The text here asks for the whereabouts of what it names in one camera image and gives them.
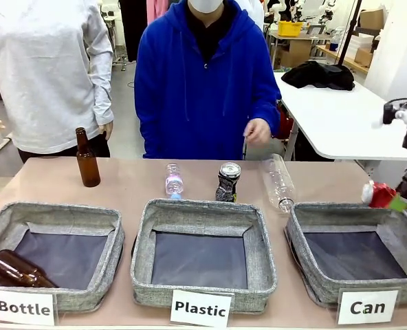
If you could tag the crushed red can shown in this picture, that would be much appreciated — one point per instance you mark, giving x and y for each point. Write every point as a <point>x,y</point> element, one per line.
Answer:
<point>379,196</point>

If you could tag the grey fabric basket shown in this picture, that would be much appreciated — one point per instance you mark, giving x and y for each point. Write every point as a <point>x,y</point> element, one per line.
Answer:
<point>354,247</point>
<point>52,251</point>
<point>200,251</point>

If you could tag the white Can label card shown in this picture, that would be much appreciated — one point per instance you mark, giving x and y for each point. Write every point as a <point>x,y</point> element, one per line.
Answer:
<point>368,307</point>

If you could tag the crushed black can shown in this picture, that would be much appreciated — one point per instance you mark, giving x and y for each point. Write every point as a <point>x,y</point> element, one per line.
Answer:
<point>228,182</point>

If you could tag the blue-hoodie person's left hand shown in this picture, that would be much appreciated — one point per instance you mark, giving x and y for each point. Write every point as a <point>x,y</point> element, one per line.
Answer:
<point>258,130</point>

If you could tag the white-sweatshirt person's left hand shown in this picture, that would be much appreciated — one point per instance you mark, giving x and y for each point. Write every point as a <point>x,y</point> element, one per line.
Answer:
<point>106,130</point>

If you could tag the white side table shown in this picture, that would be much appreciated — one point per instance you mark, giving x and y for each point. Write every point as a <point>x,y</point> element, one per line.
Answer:
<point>334,117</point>

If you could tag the large clear plastic bottle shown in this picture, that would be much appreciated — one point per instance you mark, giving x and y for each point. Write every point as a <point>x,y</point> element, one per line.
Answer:
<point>279,184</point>

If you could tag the red object behind person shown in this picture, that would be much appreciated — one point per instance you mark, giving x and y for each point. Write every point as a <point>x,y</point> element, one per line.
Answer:
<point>284,120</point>

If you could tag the black clothing pile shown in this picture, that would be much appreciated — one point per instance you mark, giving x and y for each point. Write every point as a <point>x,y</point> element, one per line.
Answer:
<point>320,76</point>

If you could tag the black tripod pole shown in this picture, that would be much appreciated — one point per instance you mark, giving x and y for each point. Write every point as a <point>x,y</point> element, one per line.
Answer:
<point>349,32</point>

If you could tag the large cardboard box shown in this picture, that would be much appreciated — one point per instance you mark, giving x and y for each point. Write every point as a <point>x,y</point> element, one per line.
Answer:
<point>294,53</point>

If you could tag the small cardboard box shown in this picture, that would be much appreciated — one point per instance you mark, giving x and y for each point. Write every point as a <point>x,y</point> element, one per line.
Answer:
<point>371,19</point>

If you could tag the yellow plastic crate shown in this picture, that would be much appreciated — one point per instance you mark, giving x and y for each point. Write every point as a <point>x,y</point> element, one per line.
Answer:
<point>289,28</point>

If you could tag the person in blue hoodie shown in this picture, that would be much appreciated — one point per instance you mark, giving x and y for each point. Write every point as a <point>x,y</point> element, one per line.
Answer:
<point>203,103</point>

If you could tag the white Plastic label card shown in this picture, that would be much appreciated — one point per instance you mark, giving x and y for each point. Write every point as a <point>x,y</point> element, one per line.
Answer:
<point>200,308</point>

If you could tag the small pink-label plastic bottle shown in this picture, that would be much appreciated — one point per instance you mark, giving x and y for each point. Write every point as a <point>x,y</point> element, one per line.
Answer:
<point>173,180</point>

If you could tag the white face mask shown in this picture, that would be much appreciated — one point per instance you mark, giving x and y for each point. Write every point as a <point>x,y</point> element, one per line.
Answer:
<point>205,4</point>

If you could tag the brown glass bottle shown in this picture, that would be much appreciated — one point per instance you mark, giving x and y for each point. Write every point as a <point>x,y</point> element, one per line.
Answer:
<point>86,161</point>
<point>16,269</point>

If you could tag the person in white sweatshirt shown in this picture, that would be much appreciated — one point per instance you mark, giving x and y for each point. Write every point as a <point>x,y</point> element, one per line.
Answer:
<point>45,75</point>

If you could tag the white Bottle label card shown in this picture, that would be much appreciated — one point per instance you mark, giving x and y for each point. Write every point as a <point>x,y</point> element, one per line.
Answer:
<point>23,307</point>

